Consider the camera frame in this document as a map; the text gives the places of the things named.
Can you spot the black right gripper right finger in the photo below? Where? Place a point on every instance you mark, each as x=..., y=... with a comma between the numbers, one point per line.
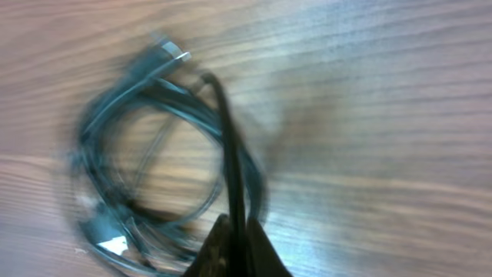
x=262, y=257

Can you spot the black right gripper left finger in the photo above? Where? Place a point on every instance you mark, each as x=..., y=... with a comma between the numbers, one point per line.
x=213, y=258

